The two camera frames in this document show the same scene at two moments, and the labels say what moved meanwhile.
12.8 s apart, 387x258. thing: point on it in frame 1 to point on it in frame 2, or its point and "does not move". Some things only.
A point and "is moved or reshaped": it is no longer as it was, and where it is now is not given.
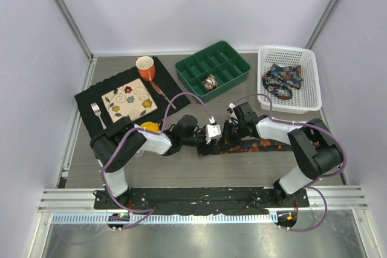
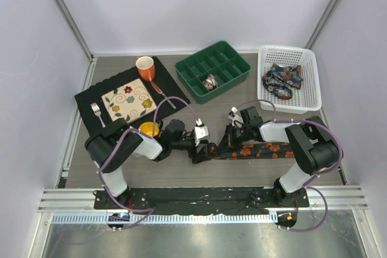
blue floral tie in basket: x=280 y=80 does not move
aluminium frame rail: x=345 y=199 does not move
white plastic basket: x=289 y=76 does not move
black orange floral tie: x=256 y=145 is moved or reshaped
